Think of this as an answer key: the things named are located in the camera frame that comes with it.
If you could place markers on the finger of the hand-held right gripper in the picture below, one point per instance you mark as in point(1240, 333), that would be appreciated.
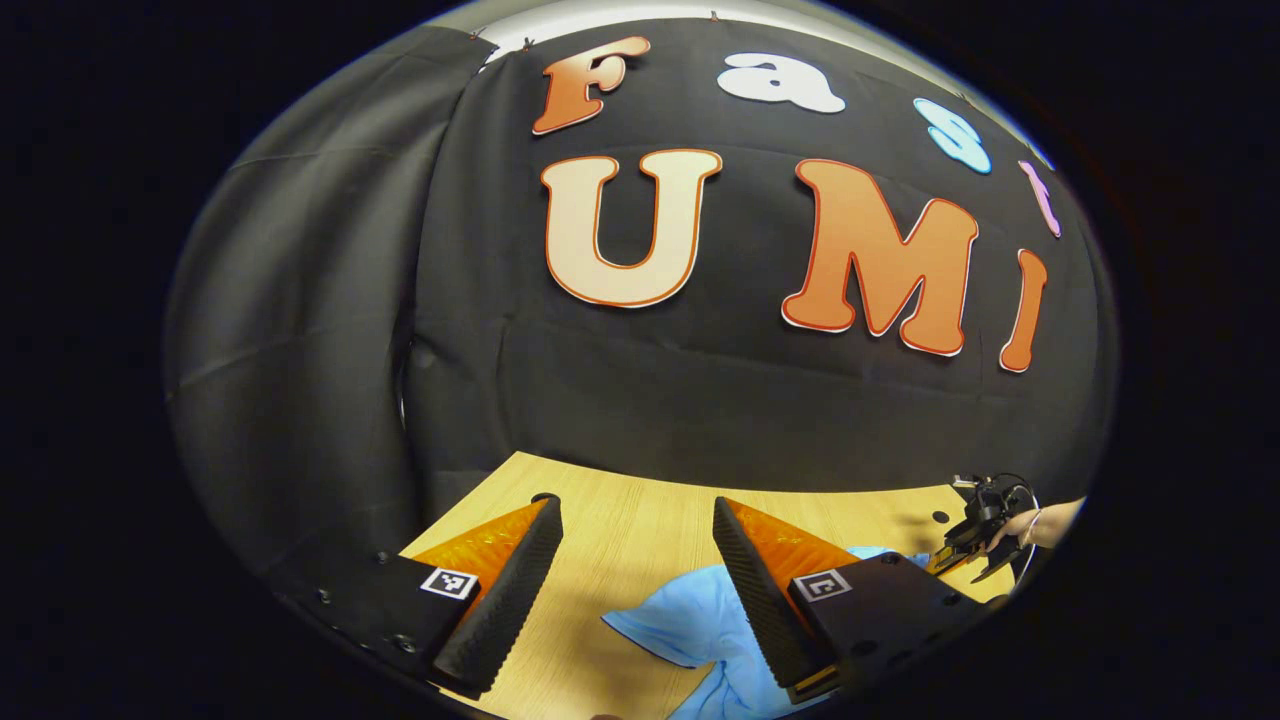
point(955, 560)

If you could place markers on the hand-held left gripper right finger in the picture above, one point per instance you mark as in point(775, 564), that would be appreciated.
point(765, 610)

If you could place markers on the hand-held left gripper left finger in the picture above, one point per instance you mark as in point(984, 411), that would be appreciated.
point(510, 600)

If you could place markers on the light blue T-shirt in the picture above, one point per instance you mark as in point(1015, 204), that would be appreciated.
point(680, 620)

